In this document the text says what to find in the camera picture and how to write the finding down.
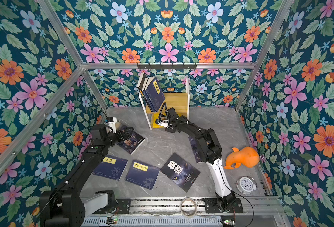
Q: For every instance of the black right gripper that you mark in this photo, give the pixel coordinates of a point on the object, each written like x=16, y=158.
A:
x=169, y=130

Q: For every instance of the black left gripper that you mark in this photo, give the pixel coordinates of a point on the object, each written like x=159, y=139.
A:
x=126, y=135

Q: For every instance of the dark portrait book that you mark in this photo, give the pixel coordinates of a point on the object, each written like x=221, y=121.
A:
x=194, y=150
x=131, y=145

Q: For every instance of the blue book yellow label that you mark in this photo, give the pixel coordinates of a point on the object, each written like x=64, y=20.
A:
x=147, y=95
x=156, y=93

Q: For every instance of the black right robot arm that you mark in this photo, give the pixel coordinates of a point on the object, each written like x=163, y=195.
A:
x=209, y=150

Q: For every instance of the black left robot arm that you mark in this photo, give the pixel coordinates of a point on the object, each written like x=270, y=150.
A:
x=63, y=207

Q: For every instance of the yellow book under shelf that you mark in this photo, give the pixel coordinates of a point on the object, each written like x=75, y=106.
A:
x=156, y=117

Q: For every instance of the wooden white bookshelf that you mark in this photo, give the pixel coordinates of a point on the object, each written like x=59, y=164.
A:
x=179, y=101

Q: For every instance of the black book on shelf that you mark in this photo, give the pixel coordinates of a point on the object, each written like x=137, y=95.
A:
x=140, y=87

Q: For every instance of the black wolf cover book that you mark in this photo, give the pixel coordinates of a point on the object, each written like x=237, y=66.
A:
x=180, y=172

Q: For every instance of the orange gourd toy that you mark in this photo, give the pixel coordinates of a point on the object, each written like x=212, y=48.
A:
x=247, y=156

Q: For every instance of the white alarm clock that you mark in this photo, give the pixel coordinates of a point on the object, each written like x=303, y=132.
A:
x=246, y=185

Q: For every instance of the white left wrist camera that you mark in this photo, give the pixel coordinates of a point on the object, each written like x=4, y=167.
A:
x=110, y=123

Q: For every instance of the black hook rail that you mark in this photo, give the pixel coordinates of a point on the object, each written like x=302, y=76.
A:
x=166, y=66

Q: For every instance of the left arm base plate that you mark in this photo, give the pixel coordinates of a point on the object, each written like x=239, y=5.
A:
x=120, y=206

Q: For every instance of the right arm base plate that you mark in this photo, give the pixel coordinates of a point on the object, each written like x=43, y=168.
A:
x=235, y=205

